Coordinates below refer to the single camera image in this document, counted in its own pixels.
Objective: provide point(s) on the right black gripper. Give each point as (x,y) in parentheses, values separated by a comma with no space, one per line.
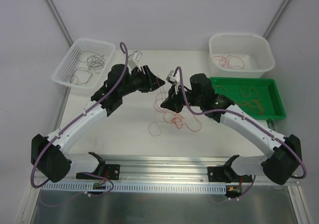
(175,99)

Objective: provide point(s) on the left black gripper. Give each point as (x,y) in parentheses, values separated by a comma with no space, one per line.
(147,79)

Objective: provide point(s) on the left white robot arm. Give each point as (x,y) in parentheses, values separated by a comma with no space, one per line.
(50,154)

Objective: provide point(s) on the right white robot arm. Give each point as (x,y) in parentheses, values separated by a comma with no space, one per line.
(281,154)

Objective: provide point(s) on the white perforated plastic basket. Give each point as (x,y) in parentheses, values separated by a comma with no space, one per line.
(84,65)

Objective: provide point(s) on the white plastic tub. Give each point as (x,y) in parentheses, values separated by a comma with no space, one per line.
(239,55)

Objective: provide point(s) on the green plastic tray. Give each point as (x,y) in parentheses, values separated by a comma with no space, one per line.
(259,98)

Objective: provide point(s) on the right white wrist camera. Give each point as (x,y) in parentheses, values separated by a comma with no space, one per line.
(174,79)

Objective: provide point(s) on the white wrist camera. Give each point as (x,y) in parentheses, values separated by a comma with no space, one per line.
(174,79)
(133,60)

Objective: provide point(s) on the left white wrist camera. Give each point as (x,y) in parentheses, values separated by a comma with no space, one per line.
(133,60)

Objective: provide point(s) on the aluminium mounting rail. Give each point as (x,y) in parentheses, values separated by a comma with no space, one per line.
(148,169)

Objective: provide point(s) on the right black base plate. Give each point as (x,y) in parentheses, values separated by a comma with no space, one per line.
(226,175)

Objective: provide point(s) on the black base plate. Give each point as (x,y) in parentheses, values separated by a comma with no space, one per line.
(226,175)
(110,171)

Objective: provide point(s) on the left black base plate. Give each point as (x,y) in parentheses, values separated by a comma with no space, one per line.
(110,171)

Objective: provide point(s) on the white slotted cable duct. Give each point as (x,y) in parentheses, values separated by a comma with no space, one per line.
(136,187)

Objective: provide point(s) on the left aluminium frame post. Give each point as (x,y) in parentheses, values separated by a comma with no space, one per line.
(57,17)

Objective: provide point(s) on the aluminium frame post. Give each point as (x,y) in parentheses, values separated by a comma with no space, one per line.
(57,17)
(276,18)

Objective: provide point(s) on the right aluminium frame post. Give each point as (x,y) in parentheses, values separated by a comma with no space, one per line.
(276,18)

